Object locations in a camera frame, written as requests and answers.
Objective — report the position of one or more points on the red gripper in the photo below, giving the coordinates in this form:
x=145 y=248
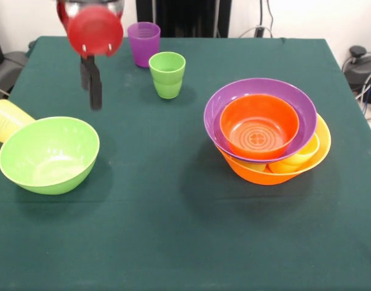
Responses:
x=94 y=30

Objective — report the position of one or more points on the green bowl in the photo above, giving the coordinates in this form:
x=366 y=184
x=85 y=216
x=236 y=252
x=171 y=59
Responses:
x=49 y=154

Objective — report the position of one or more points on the yellow tapered cup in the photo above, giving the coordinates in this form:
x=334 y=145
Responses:
x=6 y=121

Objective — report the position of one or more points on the orange-red bowl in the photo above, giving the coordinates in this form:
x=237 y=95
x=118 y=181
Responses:
x=258 y=127

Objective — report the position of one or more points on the light green tapered cup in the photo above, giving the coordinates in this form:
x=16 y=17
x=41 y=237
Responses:
x=252 y=166

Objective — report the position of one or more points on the large yellow-orange bowl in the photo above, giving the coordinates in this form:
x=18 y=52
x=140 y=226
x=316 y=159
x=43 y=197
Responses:
x=258 y=177

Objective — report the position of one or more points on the purple bowl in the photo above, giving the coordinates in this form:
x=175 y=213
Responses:
x=303 y=106

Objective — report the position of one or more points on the yellow-orange stepped cup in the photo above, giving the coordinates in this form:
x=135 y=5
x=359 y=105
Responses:
x=297 y=160

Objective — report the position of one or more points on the purple cup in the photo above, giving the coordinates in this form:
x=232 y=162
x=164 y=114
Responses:
x=143 y=48

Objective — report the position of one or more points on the green stepped cup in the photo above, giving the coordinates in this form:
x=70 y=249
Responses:
x=167 y=85

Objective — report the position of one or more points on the grey office chair base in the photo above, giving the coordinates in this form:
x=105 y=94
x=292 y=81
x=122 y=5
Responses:
x=9 y=66

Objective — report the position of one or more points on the dark green tablecloth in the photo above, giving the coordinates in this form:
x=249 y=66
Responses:
x=185 y=227

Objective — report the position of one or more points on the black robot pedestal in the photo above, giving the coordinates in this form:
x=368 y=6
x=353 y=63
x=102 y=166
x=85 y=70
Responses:
x=188 y=15

